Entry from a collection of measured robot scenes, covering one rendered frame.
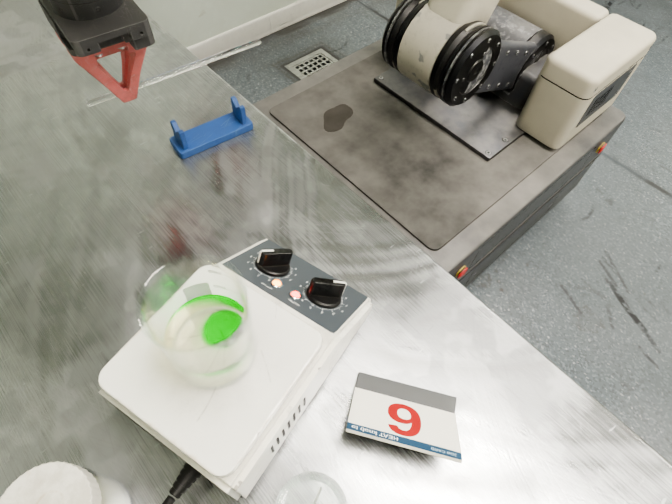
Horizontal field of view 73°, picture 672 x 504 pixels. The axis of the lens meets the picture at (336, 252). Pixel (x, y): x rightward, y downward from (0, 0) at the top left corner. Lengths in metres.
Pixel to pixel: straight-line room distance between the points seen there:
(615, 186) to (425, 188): 0.94
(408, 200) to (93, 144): 0.66
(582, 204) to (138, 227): 1.48
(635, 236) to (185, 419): 1.59
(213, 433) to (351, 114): 1.01
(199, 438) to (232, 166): 0.34
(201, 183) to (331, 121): 0.70
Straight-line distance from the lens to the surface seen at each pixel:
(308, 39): 2.19
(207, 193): 0.55
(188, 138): 0.60
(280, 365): 0.34
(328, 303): 0.39
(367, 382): 0.43
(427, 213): 1.04
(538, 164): 1.24
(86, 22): 0.47
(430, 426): 0.41
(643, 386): 1.49
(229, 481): 0.35
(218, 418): 0.34
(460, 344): 0.46
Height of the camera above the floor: 1.16
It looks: 57 degrees down
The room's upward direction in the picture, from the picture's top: 5 degrees clockwise
